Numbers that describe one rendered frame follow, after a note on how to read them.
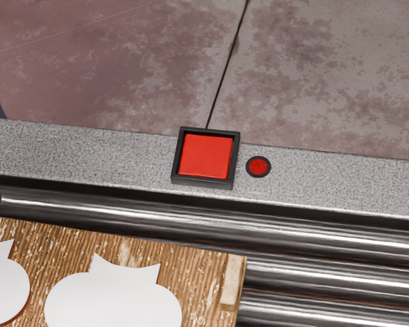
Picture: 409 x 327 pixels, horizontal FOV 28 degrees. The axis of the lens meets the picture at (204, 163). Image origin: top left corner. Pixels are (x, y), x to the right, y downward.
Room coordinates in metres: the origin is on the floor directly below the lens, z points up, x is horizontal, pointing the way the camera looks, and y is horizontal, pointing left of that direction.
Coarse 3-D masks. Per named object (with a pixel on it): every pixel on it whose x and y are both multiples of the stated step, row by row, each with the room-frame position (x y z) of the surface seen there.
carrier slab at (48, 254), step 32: (0, 224) 0.46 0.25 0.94; (32, 224) 0.45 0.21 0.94; (32, 256) 0.41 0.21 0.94; (64, 256) 0.41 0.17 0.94; (128, 256) 0.40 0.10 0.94; (160, 256) 0.40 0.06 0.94; (192, 256) 0.39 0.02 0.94; (224, 256) 0.39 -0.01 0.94; (32, 288) 0.37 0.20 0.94; (192, 288) 0.35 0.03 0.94; (32, 320) 0.33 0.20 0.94; (192, 320) 0.32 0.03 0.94; (224, 320) 0.31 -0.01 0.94
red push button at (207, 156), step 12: (192, 144) 0.55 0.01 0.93; (204, 144) 0.55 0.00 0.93; (216, 144) 0.54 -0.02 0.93; (228, 144) 0.54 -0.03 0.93; (192, 156) 0.53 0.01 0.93; (204, 156) 0.53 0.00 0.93; (216, 156) 0.53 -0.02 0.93; (228, 156) 0.52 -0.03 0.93; (180, 168) 0.51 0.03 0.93; (192, 168) 0.51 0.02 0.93; (204, 168) 0.51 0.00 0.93; (216, 168) 0.51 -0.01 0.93; (228, 168) 0.51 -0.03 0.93
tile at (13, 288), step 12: (12, 240) 0.43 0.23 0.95; (0, 252) 0.41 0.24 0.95; (0, 264) 0.40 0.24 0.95; (12, 264) 0.40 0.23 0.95; (0, 276) 0.38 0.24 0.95; (12, 276) 0.38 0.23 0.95; (24, 276) 0.38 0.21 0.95; (0, 288) 0.37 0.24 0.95; (12, 288) 0.37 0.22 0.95; (24, 288) 0.37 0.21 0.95; (0, 300) 0.36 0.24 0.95; (12, 300) 0.35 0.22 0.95; (24, 300) 0.35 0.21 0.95; (0, 312) 0.34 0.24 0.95; (12, 312) 0.34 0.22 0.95; (0, 324) 0.33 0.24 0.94
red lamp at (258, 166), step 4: (256, 160) 0.52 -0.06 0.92; (260, 160) 0.52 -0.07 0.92; (252, 164) 0.52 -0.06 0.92; (256, 164) 0.52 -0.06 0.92; (260, 164) 0.52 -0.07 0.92; (264, 164) 0.52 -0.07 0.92; (252, 168) 0.51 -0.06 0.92; (256, 168) 0.51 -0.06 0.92; (260, 168) 0.51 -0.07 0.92; (264, 168) 0.51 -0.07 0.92; (252, 172) 0.51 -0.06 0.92; (256, 172) 0.51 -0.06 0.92; (260, 172) 0.51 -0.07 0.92; (264, 172) 0.51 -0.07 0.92
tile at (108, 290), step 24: (96, 264) 0.39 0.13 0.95; (72, 288) 0.36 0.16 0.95; (96, 288) 0.36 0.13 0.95; (120, 288) 0.36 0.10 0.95; (144, 288) 0.35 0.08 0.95; (48, 312) 0.34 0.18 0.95; (72, 312) 0.33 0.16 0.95; (96, 312) 0.33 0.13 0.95; (120, 312) 0.33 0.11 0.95; (144, 312) 0.33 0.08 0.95; (168, 312) 0.32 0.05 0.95
